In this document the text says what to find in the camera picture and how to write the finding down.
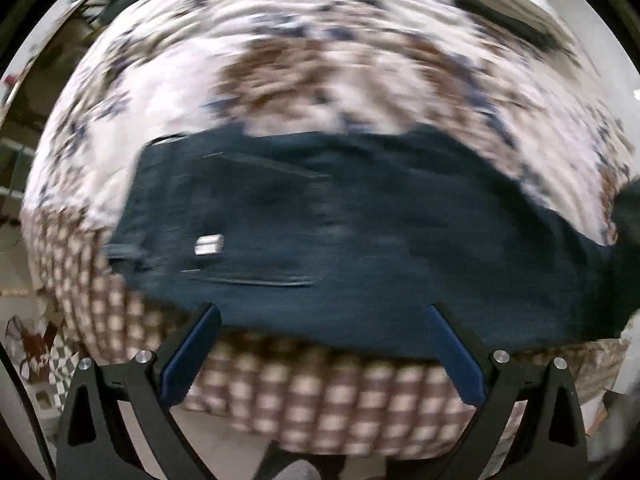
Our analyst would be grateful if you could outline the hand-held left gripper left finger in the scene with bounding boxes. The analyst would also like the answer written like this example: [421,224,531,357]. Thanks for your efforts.
[55,303,222,480]

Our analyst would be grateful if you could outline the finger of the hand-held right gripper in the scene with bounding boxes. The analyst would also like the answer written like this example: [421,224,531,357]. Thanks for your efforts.
[611,176,640,247]

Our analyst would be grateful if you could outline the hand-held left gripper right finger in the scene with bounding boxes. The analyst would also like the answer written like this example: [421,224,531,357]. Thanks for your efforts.
[429,302,589,480]

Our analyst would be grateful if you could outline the blue denim pants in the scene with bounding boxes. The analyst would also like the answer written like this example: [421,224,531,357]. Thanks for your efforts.
[102,125,640,362]

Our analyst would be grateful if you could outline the patterned floor mat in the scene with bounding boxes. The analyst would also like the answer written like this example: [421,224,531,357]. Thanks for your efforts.
[4,314,77,413]

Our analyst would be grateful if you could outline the green shelf rack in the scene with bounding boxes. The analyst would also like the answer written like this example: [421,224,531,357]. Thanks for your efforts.
[0,132,37,223]

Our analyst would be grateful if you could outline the floral quilt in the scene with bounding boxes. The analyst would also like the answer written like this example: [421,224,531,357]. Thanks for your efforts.
[20,0,640,253]

